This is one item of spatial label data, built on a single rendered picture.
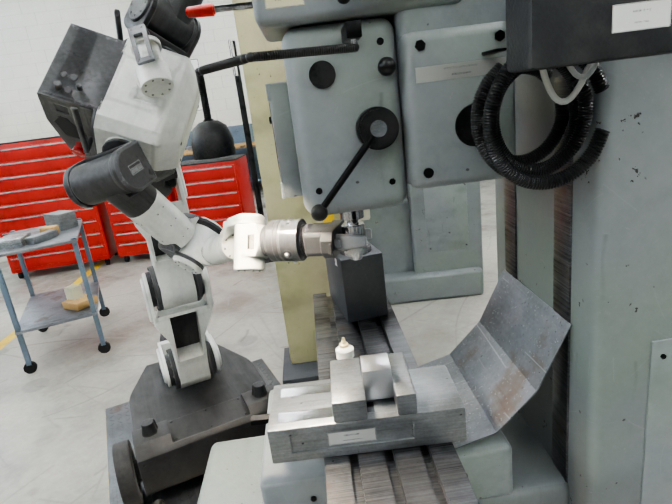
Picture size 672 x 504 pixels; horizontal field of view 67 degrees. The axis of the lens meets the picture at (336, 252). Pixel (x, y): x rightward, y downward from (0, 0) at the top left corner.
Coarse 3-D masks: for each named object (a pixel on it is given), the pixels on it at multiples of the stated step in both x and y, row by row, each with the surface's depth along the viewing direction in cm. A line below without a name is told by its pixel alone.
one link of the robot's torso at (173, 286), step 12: (180, 168) 152; (180, 180) 150; (180, 192) 150; (180, 204) 150; (156, 240) 153; (156, 252) 154; (156, 264) 150; (168, 264) 151; (156, 276) 151; (168, 276) 152; (180, 276) 153; (192, 276) 155; (156, 288) 151; (168, 288) 152; (180, 288) 153; (192, 288) 155; (156, 300) 153; (168, 300) 153; (180, 300) 155; (192, 300) 158
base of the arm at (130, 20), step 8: (136, 0) 119; (144, 0) 117; (152, 0) 116; (128, 8) 122; (136, 8) 118; (144, 8) 116; (152, 8) 116; (128, 16) 121; (136, 16) 117; (144, 16) 117; (152, 16) 117; (128, 24) 121; (136, 24) 118; (200, 24) 128; (152, 32) 119; (200, 32) 127; (160, 40) 121; (192, 40) 126; (176, 48) 124; (184, 48) 127; (192, 48) 127
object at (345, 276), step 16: (368, 256) 138; (336, 272) 145; (352, 272) 138; (368, 272) 139; (336, 288) 150; (352, 288) 139; (368, 288) 141; (384, 288) 142; (336, 304) 154; (352, 304) 141; (368, 304) 142; (384, 304) 143; (352, 320) 142
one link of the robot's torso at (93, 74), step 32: (96, 32) 114; (64, 64) 110; (96, 64) 112; (128, 64) 114; (64, 96) 108; (96, 96) 109; (128, 96) 112; (160, 96) 114; (192, 96) 120; (64, 128) 117; (96, 128) 109; (128, 128) 110; (160, 128) 111; (160, 160) 118
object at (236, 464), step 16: (512, 432) 120; (528, 432) 120; (224, 448) 128; (240, 448) 127; (256, 448) 126; (512, 448) 115; (528, 448) 115; (208, 464) 123; (224, 464) 122; (240, 464) 121; (256, 464) 121; (512, 464) 111; (528, 464) 110; (544, 464) 110; (208, 480) 117; (224, 480) 117; (240, 480) 116; (256, 480) 115; (512, 480) 106; (528, 480) 106; (544, 480) 105; (560, 480) 105; (208, 496) 112; (224, 496) 112; (240, 496) 111; (256, 496) 111; (496, 496) 104; (512, 496) 104; (528, 496) 104; (544, 496) 104; (560, 496) 104
